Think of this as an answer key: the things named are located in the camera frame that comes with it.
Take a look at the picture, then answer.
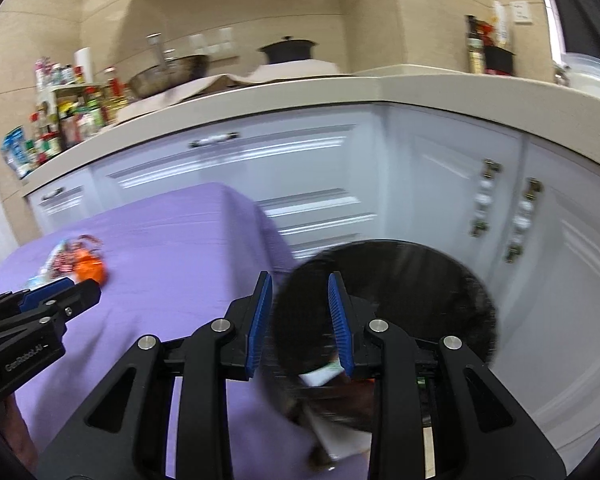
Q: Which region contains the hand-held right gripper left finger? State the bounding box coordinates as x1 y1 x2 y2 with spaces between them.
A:
37 270 273 480

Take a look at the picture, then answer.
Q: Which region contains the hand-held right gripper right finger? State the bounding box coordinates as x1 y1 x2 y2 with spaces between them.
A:
327 271 568 480

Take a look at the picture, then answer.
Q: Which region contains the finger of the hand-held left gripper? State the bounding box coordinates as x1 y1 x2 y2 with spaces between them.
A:
17 279 102 333
0 277 77 333

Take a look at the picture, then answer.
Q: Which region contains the clear plastic wrapper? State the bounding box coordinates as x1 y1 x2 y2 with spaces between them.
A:
25 270 56 291

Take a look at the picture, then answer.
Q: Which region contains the small orange plastic bag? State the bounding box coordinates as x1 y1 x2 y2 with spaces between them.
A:
72 249 108 283

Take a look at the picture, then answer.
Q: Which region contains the red plaid ribbon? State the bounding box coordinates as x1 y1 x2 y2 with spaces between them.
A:
50 234 103 276

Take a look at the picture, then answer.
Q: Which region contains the white green tube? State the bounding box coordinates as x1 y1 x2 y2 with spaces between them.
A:
297 362 343 388

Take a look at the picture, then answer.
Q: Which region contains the black trash bin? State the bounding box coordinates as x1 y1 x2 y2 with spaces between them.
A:
272 241 498 433

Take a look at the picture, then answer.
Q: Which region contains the person's left hand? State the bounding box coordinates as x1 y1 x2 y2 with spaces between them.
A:
0 392 38 468

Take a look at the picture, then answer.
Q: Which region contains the purple tablecloth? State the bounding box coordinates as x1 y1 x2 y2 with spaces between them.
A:
0 182 331 480

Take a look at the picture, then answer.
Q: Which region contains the blue white packet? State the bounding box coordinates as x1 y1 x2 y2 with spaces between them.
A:
0 126 31 178

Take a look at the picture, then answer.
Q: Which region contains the white kitchen cabinet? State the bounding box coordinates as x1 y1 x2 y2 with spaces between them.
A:
22 102 600 466

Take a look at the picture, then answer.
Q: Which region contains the group of condiment bottles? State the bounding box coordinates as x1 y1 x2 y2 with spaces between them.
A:
27 57 136 166

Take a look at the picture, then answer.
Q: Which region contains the yellow cooking oil bottle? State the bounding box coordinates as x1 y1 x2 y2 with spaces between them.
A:
105 87 136 116

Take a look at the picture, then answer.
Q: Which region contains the white condiment rack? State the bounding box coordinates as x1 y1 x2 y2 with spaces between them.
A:
37 82 103 126

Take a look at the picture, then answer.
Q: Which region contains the white paper towel roll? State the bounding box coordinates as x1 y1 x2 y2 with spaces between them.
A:
74 47 93 85

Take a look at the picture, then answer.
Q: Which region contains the beige stove cover cloth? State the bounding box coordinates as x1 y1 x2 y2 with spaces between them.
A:
115 60 353 123

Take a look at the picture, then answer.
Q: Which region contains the steel wok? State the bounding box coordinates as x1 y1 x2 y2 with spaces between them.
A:
127 54 211 100

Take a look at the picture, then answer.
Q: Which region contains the black cooking pot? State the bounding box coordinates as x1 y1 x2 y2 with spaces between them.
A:
257 36 316 65

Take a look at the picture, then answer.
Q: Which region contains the dark olive oil bottle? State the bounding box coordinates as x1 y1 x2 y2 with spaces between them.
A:
464 14 487 75

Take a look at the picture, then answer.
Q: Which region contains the black utensil holder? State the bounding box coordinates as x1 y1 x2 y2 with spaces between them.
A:
484 46 516 77

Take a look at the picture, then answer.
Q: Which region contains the white plastic container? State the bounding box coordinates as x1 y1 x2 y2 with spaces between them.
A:
562 52 600 103

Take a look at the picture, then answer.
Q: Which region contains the white wall switch plate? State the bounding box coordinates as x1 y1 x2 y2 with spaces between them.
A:
189 27 236 56

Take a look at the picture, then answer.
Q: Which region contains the white wall socket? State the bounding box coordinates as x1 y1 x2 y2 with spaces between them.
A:
511 0 535 26

